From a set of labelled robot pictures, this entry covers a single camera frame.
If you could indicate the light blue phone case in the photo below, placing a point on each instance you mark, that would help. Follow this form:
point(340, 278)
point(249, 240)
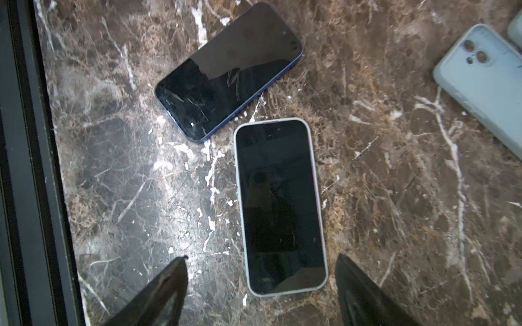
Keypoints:
point(515, 30)
point(482, 72)

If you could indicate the pink phone black screen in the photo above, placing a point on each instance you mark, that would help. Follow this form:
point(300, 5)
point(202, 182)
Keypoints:
point(281, 218)

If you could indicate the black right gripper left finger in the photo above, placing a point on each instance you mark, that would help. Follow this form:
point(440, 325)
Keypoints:
point(169, 286)

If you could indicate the far light blue phone case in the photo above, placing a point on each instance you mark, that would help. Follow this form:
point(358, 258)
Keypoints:
point(515, 30)

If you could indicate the dark blue phone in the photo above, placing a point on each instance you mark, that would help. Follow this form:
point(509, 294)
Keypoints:
point(220, 79)

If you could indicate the near light blue phone case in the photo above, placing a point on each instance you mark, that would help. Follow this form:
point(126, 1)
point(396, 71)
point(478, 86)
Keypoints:
point(482, 72)

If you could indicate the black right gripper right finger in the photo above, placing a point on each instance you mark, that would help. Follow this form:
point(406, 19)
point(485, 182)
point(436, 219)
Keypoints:
point(361, 300)

